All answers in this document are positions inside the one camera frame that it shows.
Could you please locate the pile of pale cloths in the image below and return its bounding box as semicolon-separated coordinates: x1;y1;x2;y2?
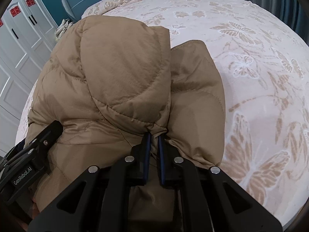
54;19;74;42

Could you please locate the tan quilted puffer coat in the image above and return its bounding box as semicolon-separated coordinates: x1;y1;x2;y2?
26;16;225;215

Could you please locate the white panelled wardrobe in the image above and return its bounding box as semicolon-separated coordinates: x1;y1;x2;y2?
0;0;57;157

